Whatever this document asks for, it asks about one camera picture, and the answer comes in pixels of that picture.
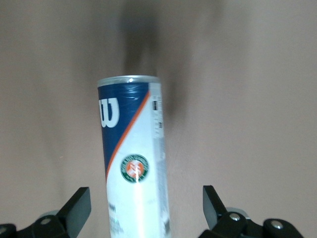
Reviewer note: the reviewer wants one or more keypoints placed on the brown table cloth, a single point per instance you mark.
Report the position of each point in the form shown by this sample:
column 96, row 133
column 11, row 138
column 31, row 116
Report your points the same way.
column 235, row 99

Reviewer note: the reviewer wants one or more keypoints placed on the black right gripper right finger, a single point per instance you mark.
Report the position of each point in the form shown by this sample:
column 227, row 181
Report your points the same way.
column 218, row 218

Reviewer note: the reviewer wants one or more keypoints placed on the white blue Wilson tennis can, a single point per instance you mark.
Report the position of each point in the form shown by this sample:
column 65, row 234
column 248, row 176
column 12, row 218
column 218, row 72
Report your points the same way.
column 136, row 148

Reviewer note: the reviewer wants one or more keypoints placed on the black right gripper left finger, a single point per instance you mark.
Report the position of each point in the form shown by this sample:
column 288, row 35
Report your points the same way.
column 71, row 213

